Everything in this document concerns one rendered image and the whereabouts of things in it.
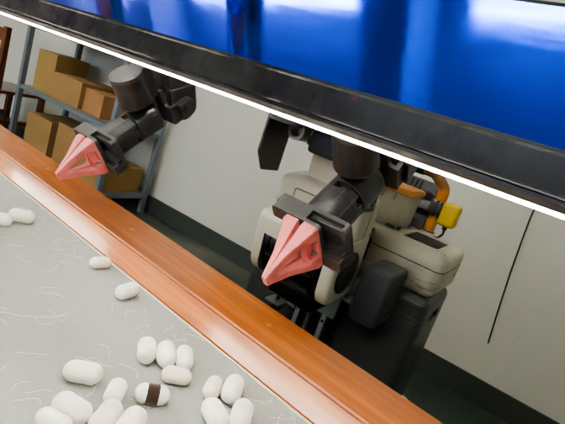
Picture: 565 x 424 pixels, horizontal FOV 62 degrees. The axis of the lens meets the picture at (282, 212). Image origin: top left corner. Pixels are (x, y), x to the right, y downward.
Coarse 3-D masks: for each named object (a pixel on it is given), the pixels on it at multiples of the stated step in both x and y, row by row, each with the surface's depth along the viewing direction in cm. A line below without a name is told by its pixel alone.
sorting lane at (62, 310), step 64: (0, 192) 82; (0, 256) 62; (64, 256) 67; (0, 320) 49; (64, 320) 53; (128, 320) 57; (0, 384) 41; (64, 384) 43; (128, 384) 46; (192, 384) 49; (256, 384) 53
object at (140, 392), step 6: (144, 384) 44; (138, 390) 43; (144, 390) 43; (162, 390) 44; (168, 390) 45; (138, 396) 43; (144, 396) 43; (162, 396) 44; (168, 396) 44; (144, 402) 43; (162, 402) 44
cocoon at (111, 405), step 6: (108, 402) 40; (114, 402) 40; (120, 402) 41; (102, 408) 39; (108, 408) 39; (114, 408) 40; (120, 408) 40; (96, 414) 38; (102, 414) 38; (108, 414) 39; (114, 414) 39; (120, 414) 40; (90, 420) 38; (96, 420) 38; (102, 420) 38; (108, 420) 38; (114, 420) 39
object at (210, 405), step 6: (204, 402) 45; (210, 402) 44; (216, 402) 44; (204, 408) 44; (210, 408) 44; (216, 408) 44; (222, 408) 44; (204, 414) 44; (210, 414) 43; (216, 414) 43; (222, 414) 43; (228, 414) 44; (210, 420) 43; (216, 420) 43; (222, 420) 43; (228, 420) 43
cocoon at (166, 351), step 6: (162, 342) 51; (168, 342) 51; (156, 348) 51; (162, 348) 50; (168, 348) 50; (174, 348) 51; (156, 354) 50; (162, 354) 49; (168, 354) 50; (174, 354) 50; (156, 360) 50; (162, 360) 49; (168, 360) 49; (174, 360) 50; (162, 366) 49
